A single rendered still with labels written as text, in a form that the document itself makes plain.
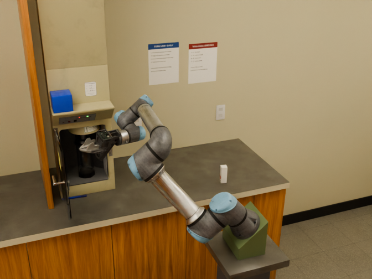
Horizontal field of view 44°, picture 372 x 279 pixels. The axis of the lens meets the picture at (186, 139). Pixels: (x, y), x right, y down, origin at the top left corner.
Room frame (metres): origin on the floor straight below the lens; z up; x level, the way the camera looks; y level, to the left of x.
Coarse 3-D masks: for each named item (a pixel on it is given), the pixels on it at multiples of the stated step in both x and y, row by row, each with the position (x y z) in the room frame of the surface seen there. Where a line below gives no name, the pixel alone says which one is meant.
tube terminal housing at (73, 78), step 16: (48, 80) 2.26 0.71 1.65; (64, 80) 2.29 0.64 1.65; (80, 80) 2.32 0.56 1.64; (96, 80) 2.35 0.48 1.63; (48, 96) 2.28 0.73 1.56; (80, 96) 2.31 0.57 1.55; (96, 96) 2.34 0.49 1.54; (64, 128) 2.28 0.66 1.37; (112, 160) 2.37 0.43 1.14; (112, 176) 2.37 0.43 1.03; (80, 192) 2.29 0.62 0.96
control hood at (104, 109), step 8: (80, 104) 2.30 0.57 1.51; (88, 104) 2.30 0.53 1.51; (96, 104) 2.30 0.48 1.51; (104, 104) 2.30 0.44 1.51; (64, 112) 2.17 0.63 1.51; (72, 112) 2.18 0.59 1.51; (80, 112) 2.20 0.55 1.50; (88, 112) 2.22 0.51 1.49; (96, 112) 2.24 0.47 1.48; (104, 112) 2.27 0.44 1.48; (112, 112) 2.29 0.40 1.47; (56, 120) 2.19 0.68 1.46
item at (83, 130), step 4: (72, 128) 2.35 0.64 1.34; (76, 128) 2.34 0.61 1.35; (80, 128) 2.34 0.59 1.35; (84, 128) 2.34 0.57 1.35; (88, 128) 2.35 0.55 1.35; (92, 128) 2.36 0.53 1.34; (96, 128) 2.38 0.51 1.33; (72, 132) 2.34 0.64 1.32; (76, 132) 2.33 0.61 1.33; (80, 132) 2.33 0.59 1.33; (84, 132) 2.33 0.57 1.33; (88, 132) 2.34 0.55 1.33; (92, 132) 2.35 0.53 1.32
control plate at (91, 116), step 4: (72, 116) 2.20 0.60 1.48; (76, 116) 2.22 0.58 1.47; (80, 116) 2.23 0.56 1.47; (84, 116) 2.24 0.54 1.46; (88, 116) 2.25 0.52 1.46; (92, 116) 2.26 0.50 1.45; (60, 120) 2.20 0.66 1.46; (64, 120) 2.21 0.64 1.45; (68, 120) 2.22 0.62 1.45; (72, 120) 2.24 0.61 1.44; (84, 120) 2.27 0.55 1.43; (88, 120) 2.29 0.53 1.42; (60, 124) 2.24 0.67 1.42
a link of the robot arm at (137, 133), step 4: (132, 124) 2.17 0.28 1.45; (124, 128) 2.15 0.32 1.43; (128, 128) 2.14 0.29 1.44; (132, 128) 2.14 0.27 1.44; (136, 128) 2.15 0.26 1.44; (140, 128) 2.15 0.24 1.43; (128, 132) 2.10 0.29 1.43; (132, 132) 2.11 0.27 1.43; (136, 132) 2.12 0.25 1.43; (140, 132) 2.13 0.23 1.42; (144, 132) 2.15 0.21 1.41; (132, 136) 2.10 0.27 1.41; (136, 136) 2.11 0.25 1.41; (140, 136) 2.13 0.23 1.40; (144, 136) 2.15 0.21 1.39; (132, 140) 2.10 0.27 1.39; (136, 140) 2.12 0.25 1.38; (140, 140) 2.15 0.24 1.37
